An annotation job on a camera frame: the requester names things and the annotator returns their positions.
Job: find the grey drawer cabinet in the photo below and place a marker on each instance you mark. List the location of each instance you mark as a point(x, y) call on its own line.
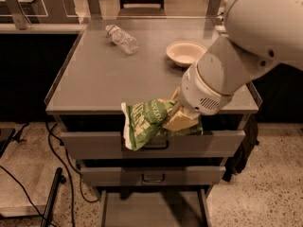
point(97, 77)

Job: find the grey bottom drawer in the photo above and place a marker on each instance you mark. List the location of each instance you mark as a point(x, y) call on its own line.
point(167, 207)

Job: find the grey middle drawer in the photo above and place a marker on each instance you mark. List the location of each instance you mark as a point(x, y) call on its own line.
point(152, 176)

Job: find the grey drawer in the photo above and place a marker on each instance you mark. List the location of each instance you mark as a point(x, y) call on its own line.
point(110, 145)
point(152, 176)
point(167, 207)

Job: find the grey metal post right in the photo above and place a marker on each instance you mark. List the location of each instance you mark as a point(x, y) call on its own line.
point(213, 8)

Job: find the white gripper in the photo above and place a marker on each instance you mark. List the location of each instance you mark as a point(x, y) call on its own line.
point(198, 94)

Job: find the green jalapeno chip bag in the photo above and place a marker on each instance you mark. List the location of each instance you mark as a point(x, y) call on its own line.
point(145, 120)

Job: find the grey metal post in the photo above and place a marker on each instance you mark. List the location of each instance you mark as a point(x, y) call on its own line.
point(94, 9)
point(213, 8)
point(19, 18)

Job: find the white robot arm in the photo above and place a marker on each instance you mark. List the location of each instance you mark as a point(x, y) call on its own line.
point(259, 35)

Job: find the grey metal post left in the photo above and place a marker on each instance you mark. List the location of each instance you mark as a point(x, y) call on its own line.
point(19, 18)

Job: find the black bar on floor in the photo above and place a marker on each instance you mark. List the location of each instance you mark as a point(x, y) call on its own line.
point(57, 180)

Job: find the grey top drawer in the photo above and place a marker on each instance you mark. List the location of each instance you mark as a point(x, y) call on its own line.
point(110, 145)

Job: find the clear plastic water bottle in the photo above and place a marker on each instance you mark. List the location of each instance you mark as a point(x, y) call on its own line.
point(126, 42)

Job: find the grey metal post middle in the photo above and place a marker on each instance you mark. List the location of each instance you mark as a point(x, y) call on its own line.
point(94, 9)

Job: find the white paper bowl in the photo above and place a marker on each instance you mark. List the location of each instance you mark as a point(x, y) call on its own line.
point(185, 53)

